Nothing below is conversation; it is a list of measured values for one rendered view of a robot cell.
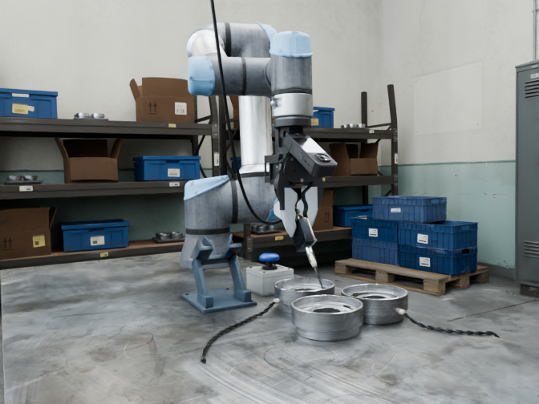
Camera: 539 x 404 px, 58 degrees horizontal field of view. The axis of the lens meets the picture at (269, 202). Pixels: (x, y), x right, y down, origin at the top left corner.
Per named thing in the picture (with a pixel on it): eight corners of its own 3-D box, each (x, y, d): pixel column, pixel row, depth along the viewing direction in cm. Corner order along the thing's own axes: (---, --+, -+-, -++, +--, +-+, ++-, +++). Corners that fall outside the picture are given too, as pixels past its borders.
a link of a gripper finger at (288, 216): (281, 234, 93) (284, 186, 93) (297, 237, 88) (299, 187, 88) (266, 234, 92) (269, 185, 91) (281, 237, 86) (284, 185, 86)
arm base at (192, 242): (172, 263, 132) (171, 226, 131) (223, 256, 139) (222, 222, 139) (192, 272, 119) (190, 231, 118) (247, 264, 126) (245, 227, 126)
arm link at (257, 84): (239, 63, 102) (247, 50, 92) (291, 64, 105) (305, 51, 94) (240, 101, 103) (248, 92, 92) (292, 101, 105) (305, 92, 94)
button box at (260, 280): (294, 291, 96) (293, 267, 96) (263, 296, 93) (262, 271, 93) (273, 284, 103) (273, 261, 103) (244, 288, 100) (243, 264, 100)
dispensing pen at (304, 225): (321, 286, 81) (291, 201, 89) (310, 296, 84) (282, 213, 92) (332, 284, 82) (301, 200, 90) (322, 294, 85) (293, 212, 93)
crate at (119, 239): (122, 242, 442) (121, 218, 441) (130, 248, 408) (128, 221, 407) (59, 248, 419) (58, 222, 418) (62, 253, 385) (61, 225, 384)
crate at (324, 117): (313, 132, 542) (313, 112, 541) (334, 129, 510) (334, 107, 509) (273, 131, 515) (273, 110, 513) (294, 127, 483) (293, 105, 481)
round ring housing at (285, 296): (312, 296, 92) (312, 275, 92) (347, 309, 83) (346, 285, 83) (264, 305, 87) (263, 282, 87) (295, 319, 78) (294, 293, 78)
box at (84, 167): (127, 182, 403) (125, 135, 401) (59, 183, 378) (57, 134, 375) (116, 182, 440) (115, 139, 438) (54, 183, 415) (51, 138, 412)
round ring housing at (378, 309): (328, 314, 80) (327, 290, 80) (372, 304, 86) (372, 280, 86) (376, 330, 71) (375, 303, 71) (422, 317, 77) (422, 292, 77)
